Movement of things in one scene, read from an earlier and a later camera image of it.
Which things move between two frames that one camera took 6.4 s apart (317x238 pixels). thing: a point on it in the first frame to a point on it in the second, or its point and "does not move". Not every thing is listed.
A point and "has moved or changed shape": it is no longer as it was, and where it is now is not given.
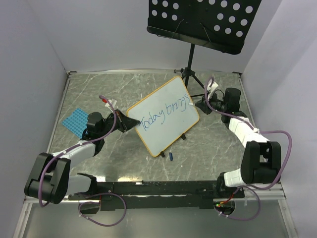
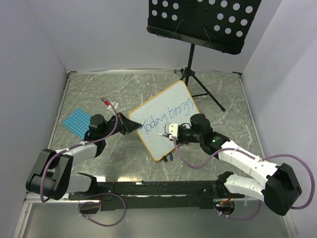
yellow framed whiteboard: x=166 y=114 has moved or changed shape
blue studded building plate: x=77 y=122 does not move
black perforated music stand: x=223 y=25 does not move
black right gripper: x=204 y=106 to x=179 y=140
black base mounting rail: x=158 y=195 does not move
